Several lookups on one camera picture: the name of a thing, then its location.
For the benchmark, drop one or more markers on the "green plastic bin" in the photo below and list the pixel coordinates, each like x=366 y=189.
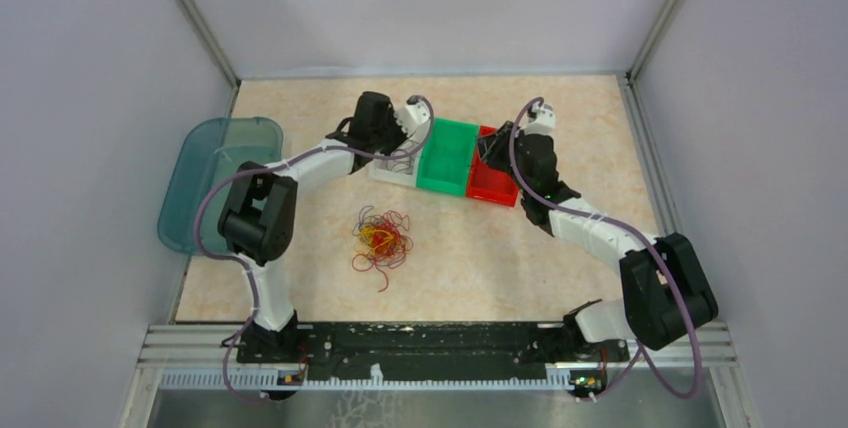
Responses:
x=446 y=158

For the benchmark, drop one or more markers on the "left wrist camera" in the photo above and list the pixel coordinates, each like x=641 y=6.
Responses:
x=415 y=119

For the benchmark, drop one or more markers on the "red plastic bin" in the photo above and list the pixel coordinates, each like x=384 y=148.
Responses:
x=489 y=185

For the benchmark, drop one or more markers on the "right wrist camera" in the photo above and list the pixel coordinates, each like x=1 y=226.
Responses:
x=541 y=120

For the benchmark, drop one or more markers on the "teal translucent tray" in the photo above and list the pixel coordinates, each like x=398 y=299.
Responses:
x=211 y=152

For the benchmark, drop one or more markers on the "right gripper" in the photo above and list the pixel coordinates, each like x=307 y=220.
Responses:
x=492 y=147

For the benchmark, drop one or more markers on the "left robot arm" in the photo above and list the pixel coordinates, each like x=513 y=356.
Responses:
x=258 y=217

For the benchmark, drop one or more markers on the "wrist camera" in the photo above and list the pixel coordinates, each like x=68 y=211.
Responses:
x=541 y=120
x=415 y=119

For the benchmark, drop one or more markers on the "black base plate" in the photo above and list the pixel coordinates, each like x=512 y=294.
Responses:
x=418 y=352

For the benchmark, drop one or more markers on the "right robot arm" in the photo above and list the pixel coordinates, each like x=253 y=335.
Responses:
x=665 y=291

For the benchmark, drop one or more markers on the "white plastic bin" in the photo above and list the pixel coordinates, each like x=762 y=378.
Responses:
x=401 y=170

